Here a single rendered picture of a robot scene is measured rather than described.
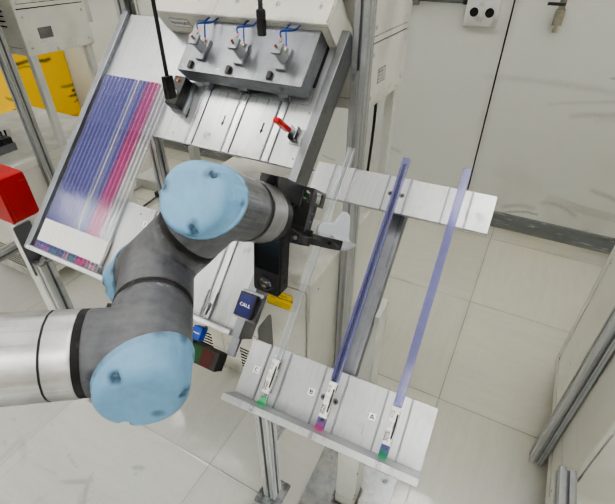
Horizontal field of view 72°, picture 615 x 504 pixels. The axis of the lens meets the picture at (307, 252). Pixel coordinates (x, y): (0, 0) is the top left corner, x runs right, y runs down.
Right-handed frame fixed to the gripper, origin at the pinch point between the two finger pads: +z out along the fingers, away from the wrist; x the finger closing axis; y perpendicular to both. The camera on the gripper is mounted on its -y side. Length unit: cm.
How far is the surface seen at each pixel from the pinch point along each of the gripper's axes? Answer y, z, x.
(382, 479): -70, 68, -18
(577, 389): -23, 68, -61
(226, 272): -12.7, 12.6, 22.1
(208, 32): 40, 17, 45
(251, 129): 19.8, 19.0, 28.5
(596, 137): 77, 175, -65
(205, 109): 23, 20, 43
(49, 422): -89, 42, 94
